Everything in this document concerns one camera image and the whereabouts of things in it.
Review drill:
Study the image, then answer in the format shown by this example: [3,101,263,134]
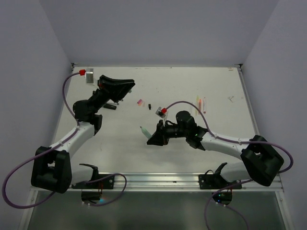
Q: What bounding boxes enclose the aluminium mounting rail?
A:
[30,172,285,192]

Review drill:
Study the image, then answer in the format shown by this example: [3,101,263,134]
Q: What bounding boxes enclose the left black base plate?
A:
[71,174,115,190]

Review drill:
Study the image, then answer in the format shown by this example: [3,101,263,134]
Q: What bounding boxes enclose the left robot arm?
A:
[31,69,135,194]

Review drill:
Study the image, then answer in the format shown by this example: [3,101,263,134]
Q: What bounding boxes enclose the yellow highlighter pen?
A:
[195,95,200,115]

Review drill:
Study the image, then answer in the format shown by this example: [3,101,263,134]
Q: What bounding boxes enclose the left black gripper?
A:
[89,75,134,114]

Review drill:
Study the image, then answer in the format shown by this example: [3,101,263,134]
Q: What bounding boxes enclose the purple white marker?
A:
[203,97,206,114]

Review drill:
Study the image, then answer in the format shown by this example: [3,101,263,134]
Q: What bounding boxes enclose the green black highlighter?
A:
[103,103,117,110]

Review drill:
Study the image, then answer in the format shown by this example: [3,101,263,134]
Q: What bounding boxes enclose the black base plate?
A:
[198,170,242,190]
[71,174,115,190]

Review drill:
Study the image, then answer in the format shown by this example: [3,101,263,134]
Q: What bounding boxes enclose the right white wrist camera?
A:
[155,107,171,128]

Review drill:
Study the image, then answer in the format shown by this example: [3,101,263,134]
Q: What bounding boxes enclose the orange highlighter pen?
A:
[198,99,202,114]

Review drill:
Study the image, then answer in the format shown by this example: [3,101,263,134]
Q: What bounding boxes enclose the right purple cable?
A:
[165,100,294,230]

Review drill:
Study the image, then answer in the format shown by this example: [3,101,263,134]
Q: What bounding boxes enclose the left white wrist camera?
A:
[85,68,95,85]

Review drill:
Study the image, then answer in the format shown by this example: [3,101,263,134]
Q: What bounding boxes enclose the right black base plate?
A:
[198,170,242,190]

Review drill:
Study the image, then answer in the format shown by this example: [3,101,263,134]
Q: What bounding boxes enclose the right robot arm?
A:
[147,111,284,189]

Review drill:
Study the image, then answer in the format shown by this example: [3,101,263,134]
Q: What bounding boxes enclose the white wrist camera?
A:
[155,107,171,128]
[85,68,95,85]

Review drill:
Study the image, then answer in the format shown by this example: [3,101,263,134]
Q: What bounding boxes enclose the pale green highlighter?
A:
[140,126,152,139]

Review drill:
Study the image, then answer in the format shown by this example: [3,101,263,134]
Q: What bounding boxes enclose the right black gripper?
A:
[147,119,189,145]

